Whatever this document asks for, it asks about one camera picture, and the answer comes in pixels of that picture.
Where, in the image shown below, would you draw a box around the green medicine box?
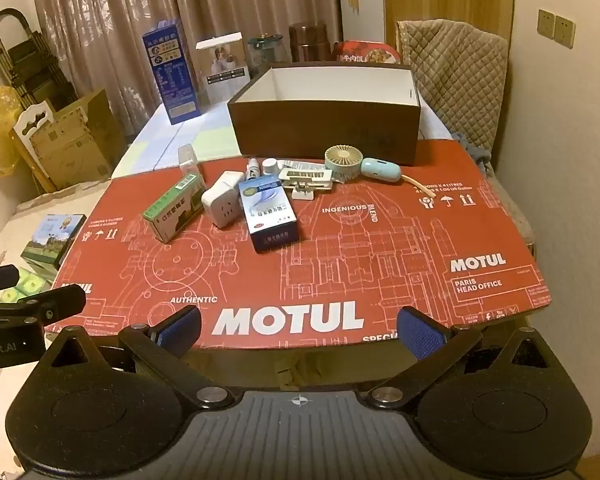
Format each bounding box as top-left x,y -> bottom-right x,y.
143,174 -> 206,244

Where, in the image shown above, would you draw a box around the white power plug adapter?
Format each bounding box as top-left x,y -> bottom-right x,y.
201,170 -> 245,229

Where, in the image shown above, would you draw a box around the blue white medicine box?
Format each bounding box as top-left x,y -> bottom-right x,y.
238,174 -> 300,252

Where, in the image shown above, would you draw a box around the blue handheld mini fan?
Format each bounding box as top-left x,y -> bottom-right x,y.
324,144 -> 436,198

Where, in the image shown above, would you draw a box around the white hair claw clip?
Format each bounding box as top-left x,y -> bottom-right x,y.
278,167 -> 332,200

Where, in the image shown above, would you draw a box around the green fruit pack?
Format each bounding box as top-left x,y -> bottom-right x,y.
0,268 -> 50,304

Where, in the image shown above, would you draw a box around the green picture book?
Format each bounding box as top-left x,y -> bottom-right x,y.
21,214 -> 86,271

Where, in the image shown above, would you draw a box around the yellow plastic bag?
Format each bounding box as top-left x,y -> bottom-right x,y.
0,86 -> 23,177

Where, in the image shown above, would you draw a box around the red Motul cardboard mat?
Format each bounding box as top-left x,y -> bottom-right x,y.
56,140 -> 550,349

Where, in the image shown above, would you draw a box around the clear plastic case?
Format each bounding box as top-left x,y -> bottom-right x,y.
178,143 -> 200,176

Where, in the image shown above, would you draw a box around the black folding hand cart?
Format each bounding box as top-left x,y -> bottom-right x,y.
0,8 -> 78,110

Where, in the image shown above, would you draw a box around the white pill bottle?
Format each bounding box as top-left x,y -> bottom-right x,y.
261,157 -> 280,176

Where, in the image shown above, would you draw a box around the white cream tube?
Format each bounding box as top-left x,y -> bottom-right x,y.
276,159 -> 325,171

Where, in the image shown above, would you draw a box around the brown cardboard storage box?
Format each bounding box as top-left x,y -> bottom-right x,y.
227,62 -> 420,166

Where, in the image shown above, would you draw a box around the white humidifier product box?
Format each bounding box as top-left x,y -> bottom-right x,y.
196,32 -> 250,104

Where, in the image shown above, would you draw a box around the beige patterned curtain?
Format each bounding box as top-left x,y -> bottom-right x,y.
26,0 -> 342,137

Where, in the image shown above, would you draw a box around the tall blue milk carton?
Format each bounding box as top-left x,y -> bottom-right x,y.
143,20 -> 201,125

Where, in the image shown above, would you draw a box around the red instant rice bowl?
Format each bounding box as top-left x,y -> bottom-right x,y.
334,40 -> 402,64

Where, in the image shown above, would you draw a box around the glass jar green lid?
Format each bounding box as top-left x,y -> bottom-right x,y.
247,34 -> 288,78

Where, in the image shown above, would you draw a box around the brown metal canister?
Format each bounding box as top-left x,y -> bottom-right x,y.
289,21 -> 332,63

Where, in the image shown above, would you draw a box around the brown cardboard carton with handle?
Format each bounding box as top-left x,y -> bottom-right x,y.
12,89 -> 126,192

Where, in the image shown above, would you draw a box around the wall power sockets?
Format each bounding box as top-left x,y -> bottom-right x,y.
536,10 -> 576,49

